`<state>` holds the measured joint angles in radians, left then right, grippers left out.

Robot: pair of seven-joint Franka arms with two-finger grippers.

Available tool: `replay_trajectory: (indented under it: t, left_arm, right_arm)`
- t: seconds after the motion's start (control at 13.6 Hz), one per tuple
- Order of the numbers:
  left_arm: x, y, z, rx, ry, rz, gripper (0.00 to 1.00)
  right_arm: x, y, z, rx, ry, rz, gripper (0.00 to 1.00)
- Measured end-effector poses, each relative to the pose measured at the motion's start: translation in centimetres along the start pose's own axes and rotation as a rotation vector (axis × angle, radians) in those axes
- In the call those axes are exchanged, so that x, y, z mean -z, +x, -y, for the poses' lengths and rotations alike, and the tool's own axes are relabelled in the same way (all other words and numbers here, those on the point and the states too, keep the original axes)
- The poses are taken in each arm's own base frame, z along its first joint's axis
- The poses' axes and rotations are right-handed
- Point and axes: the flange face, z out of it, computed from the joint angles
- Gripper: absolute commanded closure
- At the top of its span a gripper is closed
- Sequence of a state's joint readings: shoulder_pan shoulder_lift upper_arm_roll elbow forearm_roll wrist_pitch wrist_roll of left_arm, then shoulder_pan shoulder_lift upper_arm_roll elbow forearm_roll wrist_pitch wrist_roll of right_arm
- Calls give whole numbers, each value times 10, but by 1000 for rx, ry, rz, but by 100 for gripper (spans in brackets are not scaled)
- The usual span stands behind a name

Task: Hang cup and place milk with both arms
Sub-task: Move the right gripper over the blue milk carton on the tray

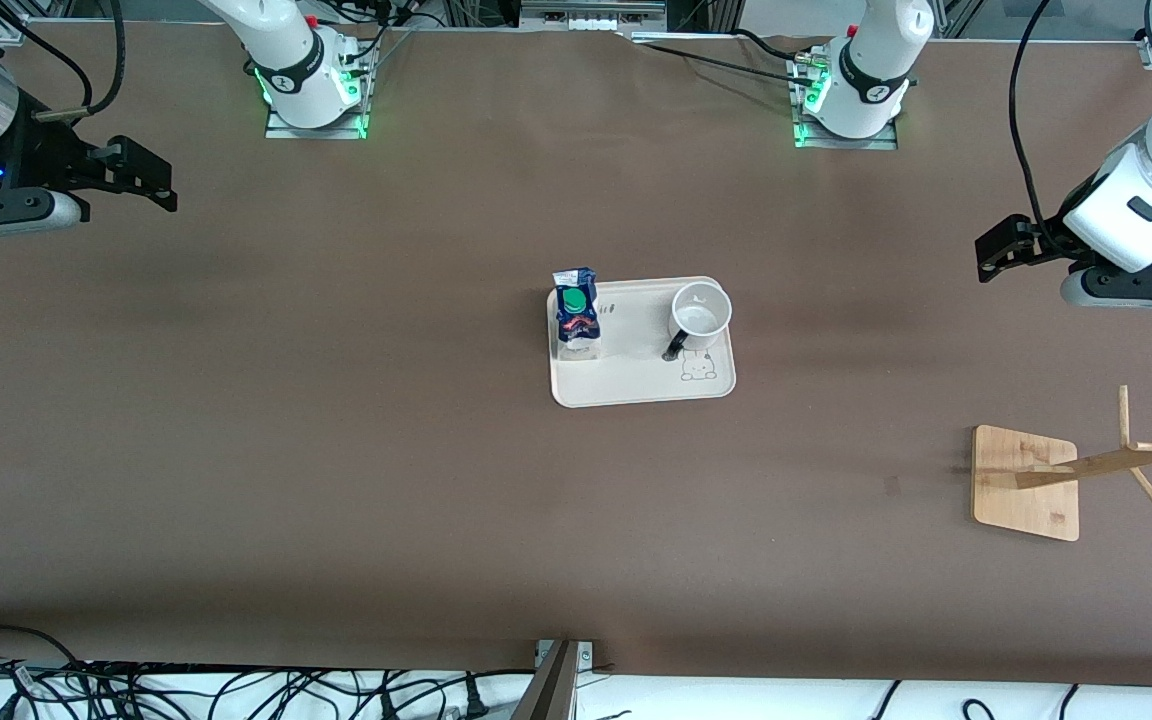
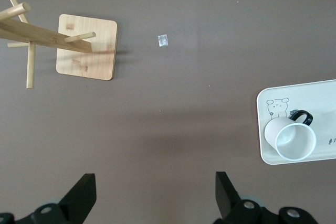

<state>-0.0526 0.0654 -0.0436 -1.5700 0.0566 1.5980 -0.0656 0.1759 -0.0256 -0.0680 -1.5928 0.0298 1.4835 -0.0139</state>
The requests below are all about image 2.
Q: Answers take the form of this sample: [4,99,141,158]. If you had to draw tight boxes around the wooden mug tree rack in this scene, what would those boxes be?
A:
[0,0,119,89]

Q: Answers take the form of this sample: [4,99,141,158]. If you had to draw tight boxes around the small clear tape piece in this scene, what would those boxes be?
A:
[157,34,169,47]

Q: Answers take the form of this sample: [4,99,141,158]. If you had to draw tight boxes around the white cup with black handle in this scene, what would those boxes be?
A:
[264,110,317,162]

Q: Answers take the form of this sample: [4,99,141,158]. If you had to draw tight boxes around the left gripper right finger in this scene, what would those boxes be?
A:
[214,172,319,224]

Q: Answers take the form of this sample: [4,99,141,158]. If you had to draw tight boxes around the cream tray with rabbit print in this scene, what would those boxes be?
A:
[256,79,336,166]

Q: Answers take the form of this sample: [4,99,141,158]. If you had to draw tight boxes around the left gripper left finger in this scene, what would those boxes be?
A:
[0,173,97,224]

